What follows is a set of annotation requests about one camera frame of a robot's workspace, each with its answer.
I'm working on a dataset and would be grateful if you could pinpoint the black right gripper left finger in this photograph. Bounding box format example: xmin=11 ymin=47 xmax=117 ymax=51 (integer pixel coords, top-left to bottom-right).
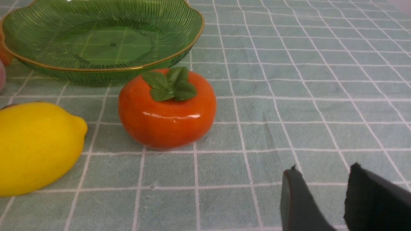
xmin=280 ymin=165 xmax=335 ymax=231

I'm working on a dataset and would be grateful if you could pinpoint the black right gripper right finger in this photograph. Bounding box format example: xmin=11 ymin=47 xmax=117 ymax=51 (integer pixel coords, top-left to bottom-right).
xmin=344 ymin=163 xmax=411 ymax=231

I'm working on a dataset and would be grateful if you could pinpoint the orange toy persimmon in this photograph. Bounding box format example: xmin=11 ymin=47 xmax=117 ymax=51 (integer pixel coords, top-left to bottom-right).
xmin=118 ymin=67 xmax=217 ymax=151

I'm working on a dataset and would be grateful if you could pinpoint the yellow toy lemon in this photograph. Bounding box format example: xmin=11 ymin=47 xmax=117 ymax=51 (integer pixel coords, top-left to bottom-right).
xmin=0 ymin=101 xmax=88 ymax=197

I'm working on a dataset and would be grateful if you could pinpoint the pink toy peach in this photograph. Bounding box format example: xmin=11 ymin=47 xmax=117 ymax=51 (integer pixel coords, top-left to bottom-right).
xmin=0 ymin=61 xmax=6 ymax=92

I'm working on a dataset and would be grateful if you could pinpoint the green checkered tablecloth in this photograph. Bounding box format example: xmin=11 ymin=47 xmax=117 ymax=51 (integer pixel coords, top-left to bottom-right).
xmin=1 ymin=0 xmax=410 ymax=231

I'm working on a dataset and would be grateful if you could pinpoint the green glass leaf plate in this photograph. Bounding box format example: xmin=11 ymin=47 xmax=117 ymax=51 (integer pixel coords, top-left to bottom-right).
xmin=1 ymin=0 xmax=205 ymax=85

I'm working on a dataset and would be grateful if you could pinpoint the orange foam cube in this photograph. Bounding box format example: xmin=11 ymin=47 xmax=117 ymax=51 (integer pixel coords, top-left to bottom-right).
xmin=0 ymin=35 xmax=13 ymax=66

